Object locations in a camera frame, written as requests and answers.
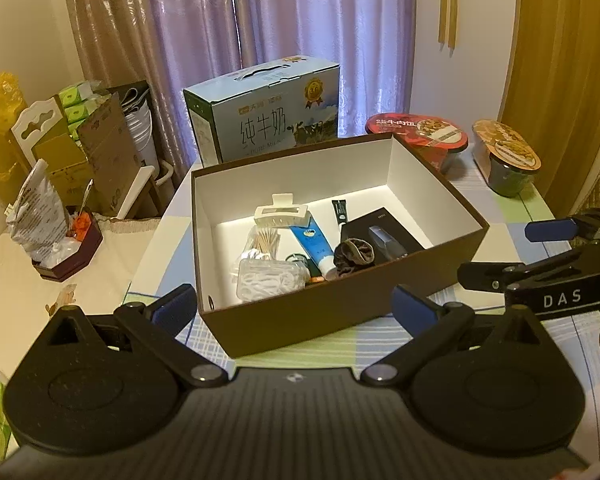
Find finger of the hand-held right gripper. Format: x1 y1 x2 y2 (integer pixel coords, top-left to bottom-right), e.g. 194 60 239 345
456 245 600 294
524 208 600 247

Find bag of cotton swabs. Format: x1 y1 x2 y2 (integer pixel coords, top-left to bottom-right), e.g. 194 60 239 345
240 225 282 262

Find desktop with checked tablecloth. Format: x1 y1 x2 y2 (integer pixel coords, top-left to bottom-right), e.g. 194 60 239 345
127 150 600 377

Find black product box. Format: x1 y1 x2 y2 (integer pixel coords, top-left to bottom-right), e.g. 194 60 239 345
340 206 429 266

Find cardboard boxes with tissue packs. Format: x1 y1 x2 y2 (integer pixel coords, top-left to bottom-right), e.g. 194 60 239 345
77 92 146 219

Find purple sheer curtain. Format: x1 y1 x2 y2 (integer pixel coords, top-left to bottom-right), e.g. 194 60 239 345
145 0 419 141

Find yellow plastic bag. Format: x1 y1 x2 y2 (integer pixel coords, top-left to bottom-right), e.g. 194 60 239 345
0 72 29 202

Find small orange object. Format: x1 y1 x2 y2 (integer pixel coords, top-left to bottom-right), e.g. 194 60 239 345
70 210 92 239

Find dark fabric scrunchie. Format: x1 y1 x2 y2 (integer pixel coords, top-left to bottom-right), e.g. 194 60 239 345
334 239 376 277

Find white plastic bucket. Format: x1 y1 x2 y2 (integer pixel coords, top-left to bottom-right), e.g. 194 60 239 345
122 87 161 177

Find white plastic frame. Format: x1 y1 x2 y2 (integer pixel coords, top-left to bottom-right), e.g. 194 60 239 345
115 162 176 221

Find dark green instant noodle bowl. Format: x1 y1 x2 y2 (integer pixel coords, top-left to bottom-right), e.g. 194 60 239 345
471 119 542 199

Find clear box of floss picks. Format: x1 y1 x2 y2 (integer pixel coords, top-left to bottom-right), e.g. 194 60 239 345
235 257 306 304

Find brown cardboard storage box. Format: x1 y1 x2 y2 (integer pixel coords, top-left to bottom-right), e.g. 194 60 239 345
191 132 491 359

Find metal spoon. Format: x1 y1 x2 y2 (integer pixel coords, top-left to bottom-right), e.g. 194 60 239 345
77 178 95 221

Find stack of green tissue packs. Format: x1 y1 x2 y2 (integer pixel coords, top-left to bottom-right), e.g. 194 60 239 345
57 80 107 142

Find brown patterned curtain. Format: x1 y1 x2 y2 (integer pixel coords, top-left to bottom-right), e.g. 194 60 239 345
60 0 191 171

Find brown wooden wardrobe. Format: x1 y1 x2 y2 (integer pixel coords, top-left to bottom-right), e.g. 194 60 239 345
500 0 600 217

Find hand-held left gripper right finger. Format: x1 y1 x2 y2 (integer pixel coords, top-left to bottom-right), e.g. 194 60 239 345
360 282 556 388

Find blue hand cream tube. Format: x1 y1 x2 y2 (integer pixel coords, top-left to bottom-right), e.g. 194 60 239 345
288 224 339 281

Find red instant noodle bowl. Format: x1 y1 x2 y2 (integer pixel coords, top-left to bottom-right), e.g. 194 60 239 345
365 112 470 177

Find cream printed cloth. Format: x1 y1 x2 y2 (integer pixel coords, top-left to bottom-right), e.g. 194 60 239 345
0 215 167 377

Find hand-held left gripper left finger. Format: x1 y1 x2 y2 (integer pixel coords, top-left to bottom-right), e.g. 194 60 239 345
32 282 231 388

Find blue milk carton box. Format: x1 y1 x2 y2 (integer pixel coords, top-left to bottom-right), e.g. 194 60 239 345
182 57 341 169

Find dark red hexagonal box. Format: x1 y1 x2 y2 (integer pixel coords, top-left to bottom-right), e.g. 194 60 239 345
32 205 104 281

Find white hair claw clip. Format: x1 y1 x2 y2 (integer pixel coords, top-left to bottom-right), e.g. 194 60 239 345
252 192 312 231

